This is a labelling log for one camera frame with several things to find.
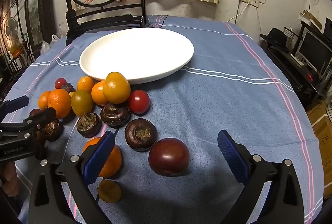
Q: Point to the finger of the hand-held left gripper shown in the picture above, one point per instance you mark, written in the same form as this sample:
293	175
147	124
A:
45	114
18	103

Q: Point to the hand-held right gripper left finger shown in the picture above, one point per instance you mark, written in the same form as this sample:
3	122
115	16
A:
99	154

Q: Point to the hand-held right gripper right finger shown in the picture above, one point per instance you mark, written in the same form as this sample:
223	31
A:
232	154

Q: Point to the dark red plum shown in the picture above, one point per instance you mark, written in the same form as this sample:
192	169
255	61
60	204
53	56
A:
34	112
168	156

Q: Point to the small orange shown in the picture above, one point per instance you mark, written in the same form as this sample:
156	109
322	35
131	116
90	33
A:
85	83
43	100
112	161
98	94

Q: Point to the large orange mandarin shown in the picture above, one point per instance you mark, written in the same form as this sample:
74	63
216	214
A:
59	103

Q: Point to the white oval plate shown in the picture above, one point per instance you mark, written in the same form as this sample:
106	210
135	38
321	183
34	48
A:
137	52

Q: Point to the person's left hand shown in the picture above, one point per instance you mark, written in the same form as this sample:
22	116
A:
10	180

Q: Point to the small red cherry tomato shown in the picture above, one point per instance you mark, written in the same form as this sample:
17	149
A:
60	83

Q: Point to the yellow-green round fruit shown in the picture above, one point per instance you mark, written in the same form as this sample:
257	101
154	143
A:
81	103

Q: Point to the blue striped tablecloth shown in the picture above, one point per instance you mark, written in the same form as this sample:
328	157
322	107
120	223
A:
220	99

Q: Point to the clear plastic bag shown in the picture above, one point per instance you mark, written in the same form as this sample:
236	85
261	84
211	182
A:
48	46

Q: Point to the large yellow-orange tomato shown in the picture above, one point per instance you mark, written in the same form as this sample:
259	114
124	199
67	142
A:
116	87

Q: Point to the white standing fan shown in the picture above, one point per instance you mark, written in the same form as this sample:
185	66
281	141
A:
11	26

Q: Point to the large cardboard box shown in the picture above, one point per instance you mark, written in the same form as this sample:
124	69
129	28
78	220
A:
324	135

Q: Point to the black hat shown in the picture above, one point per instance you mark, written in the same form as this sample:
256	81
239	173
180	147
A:
276	34

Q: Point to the black computer monitor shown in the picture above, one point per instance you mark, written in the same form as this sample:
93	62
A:
315	51

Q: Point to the white cloth heap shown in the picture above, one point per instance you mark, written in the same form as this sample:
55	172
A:
179	10

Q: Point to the white power strip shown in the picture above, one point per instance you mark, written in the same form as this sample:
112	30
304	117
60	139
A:
249	0

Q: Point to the small cardboard box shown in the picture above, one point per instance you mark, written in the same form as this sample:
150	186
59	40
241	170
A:
310	17

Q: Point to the black speaker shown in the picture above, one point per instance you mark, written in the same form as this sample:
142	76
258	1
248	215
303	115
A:
328	26

